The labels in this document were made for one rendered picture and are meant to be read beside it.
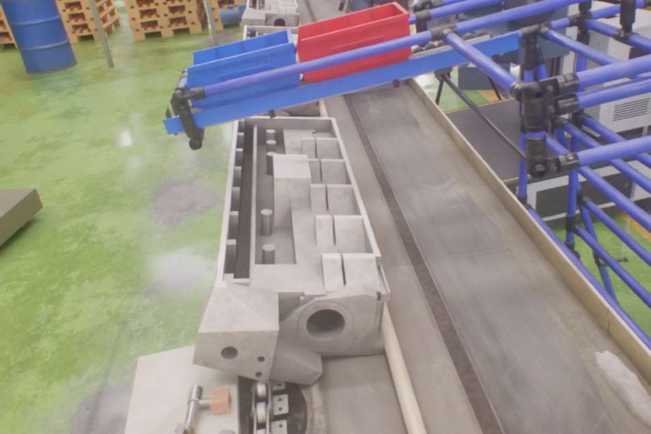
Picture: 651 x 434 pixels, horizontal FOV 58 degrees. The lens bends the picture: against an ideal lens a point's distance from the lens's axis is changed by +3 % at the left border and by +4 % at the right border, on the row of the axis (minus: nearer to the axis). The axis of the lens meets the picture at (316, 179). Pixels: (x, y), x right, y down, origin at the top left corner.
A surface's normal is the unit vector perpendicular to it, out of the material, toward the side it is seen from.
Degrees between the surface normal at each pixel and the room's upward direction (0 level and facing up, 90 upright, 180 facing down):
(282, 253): 10
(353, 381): 0
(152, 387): 0
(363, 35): 92
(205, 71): 92
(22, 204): 90
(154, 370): 0
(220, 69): 92
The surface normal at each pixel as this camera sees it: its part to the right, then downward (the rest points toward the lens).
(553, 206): 0.23, 0.41
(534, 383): -0.12, -0.88
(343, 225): 0.09, -0.55
